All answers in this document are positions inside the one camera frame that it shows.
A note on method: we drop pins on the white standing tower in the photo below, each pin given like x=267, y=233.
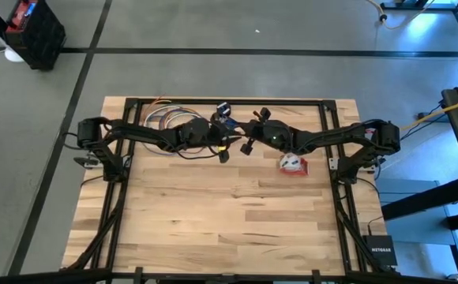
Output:
x=13, y=55

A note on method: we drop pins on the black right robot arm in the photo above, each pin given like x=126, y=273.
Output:
x=343, y=134

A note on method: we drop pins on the red tape dispenser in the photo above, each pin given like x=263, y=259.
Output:
x=294, y=165

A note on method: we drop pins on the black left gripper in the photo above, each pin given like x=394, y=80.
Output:
x=223, y=155

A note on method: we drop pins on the black crate with red top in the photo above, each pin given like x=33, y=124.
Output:
x=39, y=43

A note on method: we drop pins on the small round black reel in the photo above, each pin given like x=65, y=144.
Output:
x=223, y=107

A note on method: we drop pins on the black rig crossbar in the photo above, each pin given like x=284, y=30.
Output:
x=55, y=277

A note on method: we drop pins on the black stand base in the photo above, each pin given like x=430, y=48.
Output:
x=410, y=6

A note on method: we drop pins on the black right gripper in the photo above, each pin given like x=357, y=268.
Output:
x=263, y=113

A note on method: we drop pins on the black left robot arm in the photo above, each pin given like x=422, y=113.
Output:
x=134, y=134

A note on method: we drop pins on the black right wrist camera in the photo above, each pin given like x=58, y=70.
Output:
x=274, y=136

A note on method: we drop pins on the black metal table frame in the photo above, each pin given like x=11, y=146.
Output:
x=292, y=102

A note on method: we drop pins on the black Netgear switch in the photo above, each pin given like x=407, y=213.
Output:
x=380, y=252

